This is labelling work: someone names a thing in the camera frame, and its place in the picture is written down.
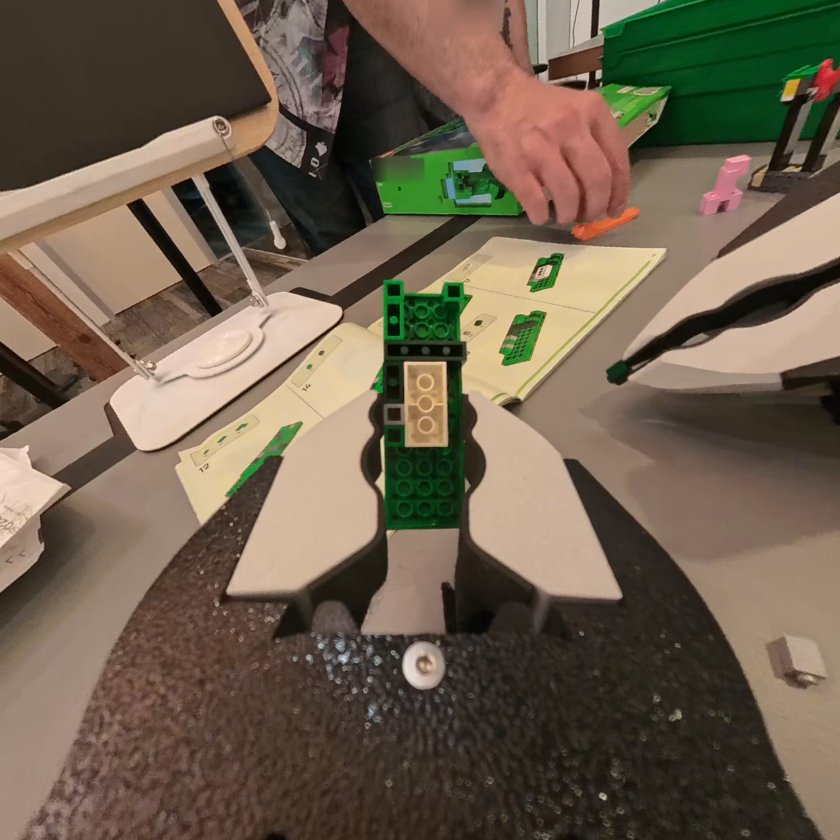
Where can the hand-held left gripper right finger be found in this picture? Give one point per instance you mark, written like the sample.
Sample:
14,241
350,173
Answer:
531,518

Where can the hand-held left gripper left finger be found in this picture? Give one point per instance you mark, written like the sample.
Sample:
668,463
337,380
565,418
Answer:
308,518

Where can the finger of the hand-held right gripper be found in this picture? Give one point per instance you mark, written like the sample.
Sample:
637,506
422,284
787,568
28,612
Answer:
722,361
761,282

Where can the small green brick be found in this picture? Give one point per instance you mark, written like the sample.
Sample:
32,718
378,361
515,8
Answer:
617,373

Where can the green brick assembly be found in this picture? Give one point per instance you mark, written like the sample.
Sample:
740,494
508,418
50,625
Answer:
423,485

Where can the another person's forearm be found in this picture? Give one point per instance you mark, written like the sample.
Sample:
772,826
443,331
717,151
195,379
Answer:
433,39

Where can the grey desk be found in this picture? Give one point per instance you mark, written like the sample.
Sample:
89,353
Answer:
689,492

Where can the small black lego figure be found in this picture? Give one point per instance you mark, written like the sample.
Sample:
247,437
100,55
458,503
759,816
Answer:
794,151

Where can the pink brick pig figure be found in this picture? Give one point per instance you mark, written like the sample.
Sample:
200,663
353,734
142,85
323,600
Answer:
725,187

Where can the green plastic crate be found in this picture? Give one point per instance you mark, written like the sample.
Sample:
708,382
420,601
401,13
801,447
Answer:
709,85

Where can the building instruction booklet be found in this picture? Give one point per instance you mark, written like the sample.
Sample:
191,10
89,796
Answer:
577,295

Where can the orange brick separator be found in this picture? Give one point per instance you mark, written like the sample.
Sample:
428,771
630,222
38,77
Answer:
604,224

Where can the white folding stand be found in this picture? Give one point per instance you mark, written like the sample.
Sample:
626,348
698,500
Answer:
197,387

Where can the small green cardboard box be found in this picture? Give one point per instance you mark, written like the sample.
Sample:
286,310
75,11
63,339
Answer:
640,108

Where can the crumpled white printed paper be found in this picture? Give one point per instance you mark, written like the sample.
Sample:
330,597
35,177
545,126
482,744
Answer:
23,505

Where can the small grey brick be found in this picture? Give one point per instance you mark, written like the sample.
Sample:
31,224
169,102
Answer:
802,658

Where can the wooden table with black legs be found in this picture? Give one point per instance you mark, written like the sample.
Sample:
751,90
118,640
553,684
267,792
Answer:
52,308

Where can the black panel with wooden frame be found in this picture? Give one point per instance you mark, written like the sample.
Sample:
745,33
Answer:
118,79

